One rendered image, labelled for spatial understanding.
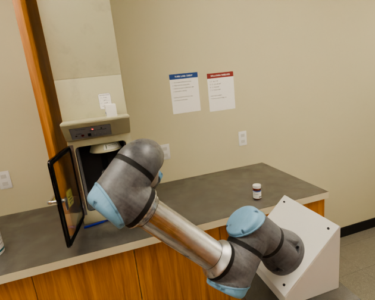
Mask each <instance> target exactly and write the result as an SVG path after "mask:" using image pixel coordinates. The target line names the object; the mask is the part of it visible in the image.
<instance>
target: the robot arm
mask: <svg viewBox="0 0 375 300"><path fill-rule="evenodd" d="M163 162H164V153H163V149H162V147H161V146H160V145H159V144H158V143H157V142H156V141H154V140H151V139H136V140H133V141H131V142H129V143H128V144H126V145H124V146H123V147H122V148H121V149H120V150H119V152H118V153H117V155H116V156H115V157H114V159H113V160H112V161H111V163H110V164H109V166H108V167H107V168H106V170H103V171H102V175H101V177H100V178H99V179H98V181H97V182H95V183H94V186H93V188H92V189H91V191H90V192H89V194H88V196H87V201H88V203H89V204H90V205H91V206H92V207H93V208H94V209H96V210H97V212H99V213H100V214H101V215H103V216H104V217H105V218H106V219H107V220H108V221H110V222H111V223H112V224H113V225H115V226H116V227H117V228H118V229H122V228H123V227H124V226H127V227H128V228H130V229H132V228H135V227H140V228H141V229H143V230H144V231H146V232H148V233H149V234H150V235H153V236H154V237H155V238H157V239H159V240H160V241H162V242H163V243H165V244H166V245H168V246H169V247H171V248H173V249H174V250H176V251H177V252H179V253H180V254H182V255H184V256H185V257H186V258H188V259H190V260H191V261H193V262H194V263H196V264H197V265H199V266H201V267H202V271H203V273H204V275H205V276H206V277H207V283H208V284H209V285H210V286H212V287H213V288H215V289H217V290H219V291H221V292H223V293H225V294H227V295H229V296H232V297H234V298H237V299H242V298H243V297H244V296H245V295H246V293H247V291H248V289H249V288H250V287H251V282H252V280H253V278H254V276H255V273H256V271H257V269H258V266H259V264H260V262H261V261H262V263H263V264H264V266H265V267H266V268H267V269H268V270H269V271H271V272H272V273H273V274H276V275H278V276H284V275H287V274H290V273H292V272H294V271H295V270H296V269H297V268H298V267H299V266H300V264H301V262H302V260H303V258H304V253H305V248H304V243H303V241H302V239H301V238H300V237H299V236H298V235H297V234H296V233H294V232H292V231H290V230H287V229H283V228H281V227H279V226H278V225H277V224H276V223H274V222H273V221H272V220H270V219H269V218H268V217H267V216H266V215H265V214H264V213H263V212H262V211H260V210H258V209H257V208H255V207H253V206H244V207H241V208H240V209H238V210H236V211H235V212H234V213H233V214H232V215H231V216H230V217H229V219H228V221H227V224H226V230H227V233H228V234H229V237H228V238H227V240H218V241H217V240H215V239H214V238H213V237H211V236H210V235H209V234H207V233H205V232H204V231H203V230H201V229H200V228H199V227H197V226H196V225H194V224H193V223H191V222H190V221H189V220H187V219H185V218H184V217H183V216H181V215H180V214H179V213H177V212H175V211H174V210H173V209H171V208H170V207H168V206H167V205H166V204H164V203H163V202H161V201H160V200H159V199H158V198H157V192H156V190H155V188H156V187H157V185H158V184H159V183H160V181H161V179H162V177H163V174H162V172H160V168H161V167H162V165H163Z"/></svg>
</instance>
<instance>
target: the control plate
mask: <svg viewBox="0 0 375 300"><path fill-rule="evenodd" d="M100 127H102V129H101V128H100ZM92 129H93V130H92ZM69 132H70V134H71V138H72V140H76V139H83V138H91V137H95V136H103V135H111V134H112V133H111V125H110V124H104V125H98V126H90V127H82V128H78V129H69ZM99 132H101V134H100V133H99ZM104 132H106V133H104ZM88 133H91V136H88ZM95 133H96V134H95ZM82 135H84V137H82ZM75 136H77V137H75Z"/></svg>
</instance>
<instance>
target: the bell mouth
mask: <svg viewBox="0 0 375 300"><path fill-rule="evenodd" d="M121 147H122V146H121V145H120V143H119V142H118V141H115V142H108V143H101V144H96V145H91V147H90V153H93V154H100V153H106V152H111V151H115V150H118V149H120V148H121Z"/></svg>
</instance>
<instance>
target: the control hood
mask: <svg viewBox="0 0 375 300"><path fill-rule="evenodd" d="M104 124H110V125H111V133H112V134H111V135H117V134H122V133H130V116H129V115H128V114H127V113H126V114H117V116H113V117H106V116H103V117H95V118H86V119H81V120H72V121H63V122H62V123H61V124H60V128H61V130H62V133H63V135H64V138H65V141H66V142H70V141H75V140H72V138H71V134H70V132H69V129H78V128H82V127H90V126H98V125H104ZM103 136H109V135H103ZM97 137H102V136H95V137H88V138H83V139H90V138H97ZM76 140H82V139H76Z"/></svg>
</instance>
